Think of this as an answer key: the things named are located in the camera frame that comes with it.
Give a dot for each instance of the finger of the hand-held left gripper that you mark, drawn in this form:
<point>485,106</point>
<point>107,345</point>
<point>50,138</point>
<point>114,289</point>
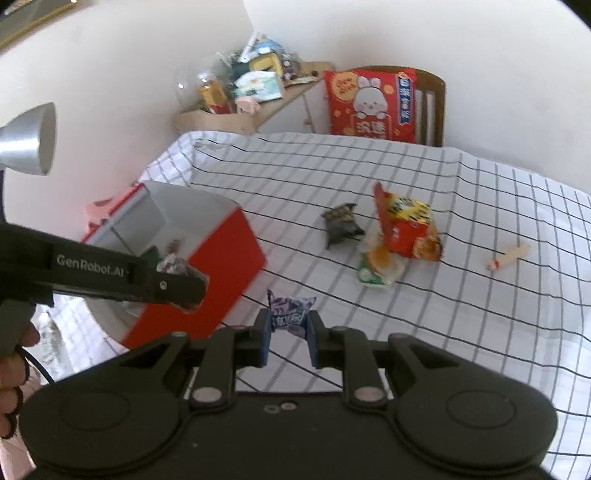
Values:
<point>175,288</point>

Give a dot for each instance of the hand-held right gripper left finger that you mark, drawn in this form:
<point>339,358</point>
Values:
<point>264,337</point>

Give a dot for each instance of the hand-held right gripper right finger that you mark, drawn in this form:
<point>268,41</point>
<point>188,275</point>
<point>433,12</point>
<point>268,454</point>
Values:
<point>314,339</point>

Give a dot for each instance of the silver candy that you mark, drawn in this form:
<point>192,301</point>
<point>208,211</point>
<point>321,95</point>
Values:
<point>171,264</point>

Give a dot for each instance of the purple candy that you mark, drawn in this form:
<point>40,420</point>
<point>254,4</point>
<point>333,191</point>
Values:
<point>288,314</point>

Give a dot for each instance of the dark green snack packet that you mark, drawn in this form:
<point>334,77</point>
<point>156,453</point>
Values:
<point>151,254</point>

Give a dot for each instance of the red cardboard box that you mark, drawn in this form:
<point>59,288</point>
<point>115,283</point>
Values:
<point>221,258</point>

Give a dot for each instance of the person's left hand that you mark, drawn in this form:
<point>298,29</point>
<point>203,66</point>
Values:
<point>11,383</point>

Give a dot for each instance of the green white snack packet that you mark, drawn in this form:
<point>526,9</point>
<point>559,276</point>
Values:
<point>378,267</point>

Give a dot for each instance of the black snack packet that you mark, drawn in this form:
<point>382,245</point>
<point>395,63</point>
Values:
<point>341,224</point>

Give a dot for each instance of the silver desk lamp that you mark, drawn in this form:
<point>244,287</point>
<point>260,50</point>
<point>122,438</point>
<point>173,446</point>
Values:
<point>27,138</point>

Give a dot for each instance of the large red chips bag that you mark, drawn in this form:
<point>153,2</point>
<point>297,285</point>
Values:
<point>401,230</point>

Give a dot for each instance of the light wooden side cabinet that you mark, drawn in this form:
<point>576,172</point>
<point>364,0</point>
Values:
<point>217,122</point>

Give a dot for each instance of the white checked tablecloth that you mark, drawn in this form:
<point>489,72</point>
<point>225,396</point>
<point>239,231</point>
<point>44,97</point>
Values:
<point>323,161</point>

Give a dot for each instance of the orange drink bottle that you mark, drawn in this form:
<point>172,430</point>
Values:
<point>213,94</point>

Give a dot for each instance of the small pink container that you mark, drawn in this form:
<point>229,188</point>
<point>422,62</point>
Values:
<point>247,104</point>

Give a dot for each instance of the clear glass dome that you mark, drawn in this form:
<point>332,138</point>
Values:
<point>189,87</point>

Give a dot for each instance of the sausage stick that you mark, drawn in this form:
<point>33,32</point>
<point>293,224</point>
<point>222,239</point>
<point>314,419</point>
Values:
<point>510,255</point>

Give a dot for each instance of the white green tissue pack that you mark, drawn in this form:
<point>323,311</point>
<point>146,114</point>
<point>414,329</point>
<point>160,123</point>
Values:
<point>258,83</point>

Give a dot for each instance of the red rabbit print cushion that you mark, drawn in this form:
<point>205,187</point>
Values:
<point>369,106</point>

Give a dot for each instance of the yellow and dark box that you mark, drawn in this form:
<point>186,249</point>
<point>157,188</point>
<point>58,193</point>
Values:
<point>265,62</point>

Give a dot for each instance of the clear jar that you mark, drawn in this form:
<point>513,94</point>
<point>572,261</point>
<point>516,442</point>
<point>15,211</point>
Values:
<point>291,64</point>

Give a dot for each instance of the framed picture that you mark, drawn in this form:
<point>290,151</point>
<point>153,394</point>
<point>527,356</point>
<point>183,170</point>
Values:
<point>27,18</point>

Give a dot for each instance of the white tube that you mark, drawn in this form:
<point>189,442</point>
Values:
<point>249,46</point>

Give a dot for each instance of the blue white pack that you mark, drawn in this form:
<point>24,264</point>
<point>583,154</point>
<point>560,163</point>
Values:
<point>268,47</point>

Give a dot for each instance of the wooden chair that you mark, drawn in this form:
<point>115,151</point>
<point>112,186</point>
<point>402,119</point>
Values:
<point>434,106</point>

